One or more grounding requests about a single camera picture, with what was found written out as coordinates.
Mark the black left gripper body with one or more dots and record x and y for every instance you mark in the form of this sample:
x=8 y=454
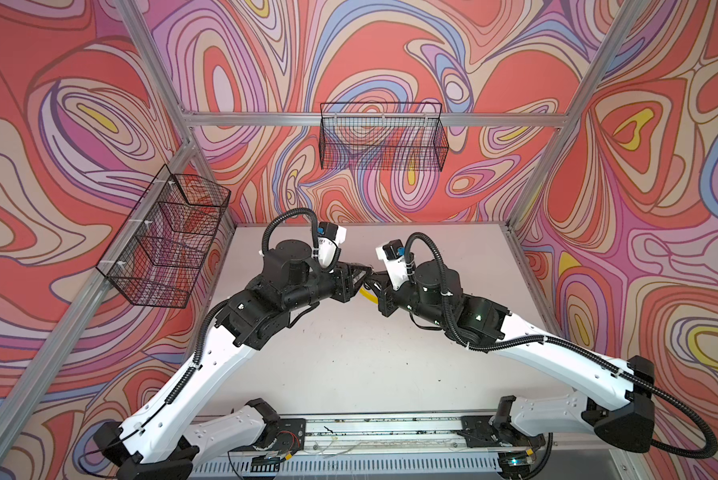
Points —
x=341 y=286

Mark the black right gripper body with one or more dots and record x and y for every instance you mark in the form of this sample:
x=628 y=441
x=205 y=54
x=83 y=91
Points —
x=408 y=298

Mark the large keyring with yellow sleeve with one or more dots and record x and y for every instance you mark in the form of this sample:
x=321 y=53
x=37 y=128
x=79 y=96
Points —
x=369 y=295

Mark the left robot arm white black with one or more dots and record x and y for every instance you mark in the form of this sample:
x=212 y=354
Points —
x=301 y=268

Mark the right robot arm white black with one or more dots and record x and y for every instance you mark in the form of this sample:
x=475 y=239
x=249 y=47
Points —
x=613 y=399

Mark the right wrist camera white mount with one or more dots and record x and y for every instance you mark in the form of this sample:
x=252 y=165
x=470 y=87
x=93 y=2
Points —
x=392 y=254

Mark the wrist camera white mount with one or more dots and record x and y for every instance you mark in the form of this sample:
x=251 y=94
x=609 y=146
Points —
x=392 y=254
x=330 y=238

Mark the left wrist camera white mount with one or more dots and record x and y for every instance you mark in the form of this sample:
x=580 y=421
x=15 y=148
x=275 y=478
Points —
x=330 y=238

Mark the black wire basket back wall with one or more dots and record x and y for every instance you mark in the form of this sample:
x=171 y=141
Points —
x=382 y=135

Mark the black wire basket wall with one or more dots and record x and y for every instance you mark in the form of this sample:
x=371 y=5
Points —
x=382 y=135
x=158 y=254

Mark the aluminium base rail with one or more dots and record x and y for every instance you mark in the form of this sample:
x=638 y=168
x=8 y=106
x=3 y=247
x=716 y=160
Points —
x=434 y=445

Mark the black wire basket left wall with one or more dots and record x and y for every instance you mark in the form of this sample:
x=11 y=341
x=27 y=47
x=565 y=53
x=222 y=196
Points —
x=158 y=254

